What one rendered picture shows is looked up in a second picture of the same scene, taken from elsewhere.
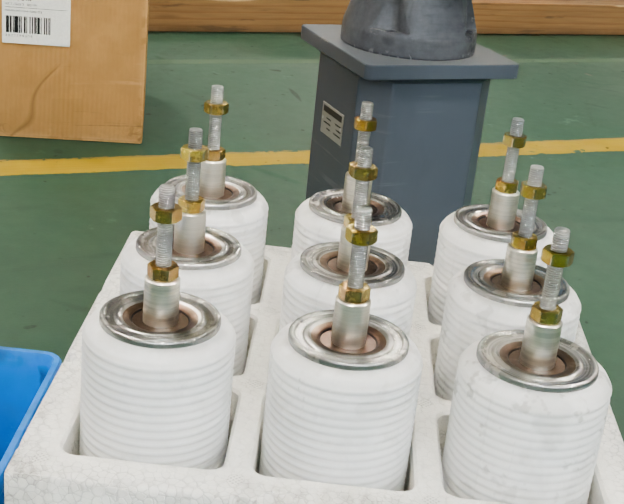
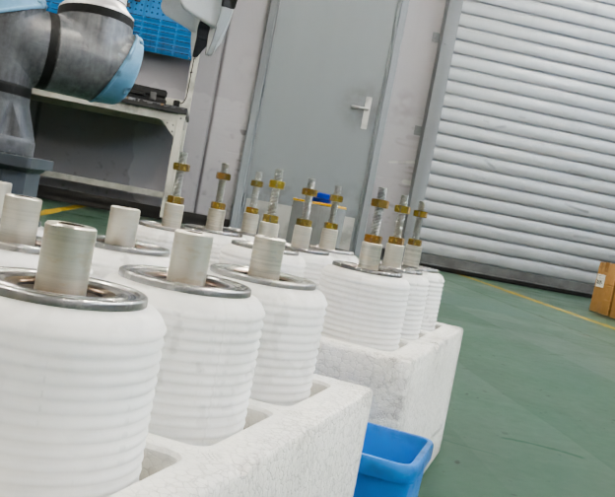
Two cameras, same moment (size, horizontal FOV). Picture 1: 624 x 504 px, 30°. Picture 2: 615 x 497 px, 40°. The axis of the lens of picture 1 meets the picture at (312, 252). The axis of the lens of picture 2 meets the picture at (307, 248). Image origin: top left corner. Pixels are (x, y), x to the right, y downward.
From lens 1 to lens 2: 1.09 m
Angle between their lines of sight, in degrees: 73
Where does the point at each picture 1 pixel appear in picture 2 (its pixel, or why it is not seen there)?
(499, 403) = (435, 281)
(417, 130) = not seen: hidden behind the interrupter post
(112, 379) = (399, 299)
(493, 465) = (429, 314)
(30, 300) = not seen: outside the picture
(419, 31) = (27, 135)
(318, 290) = (322, 258)
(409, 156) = not seen: hidden behind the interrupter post
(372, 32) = not seen: outside the picture
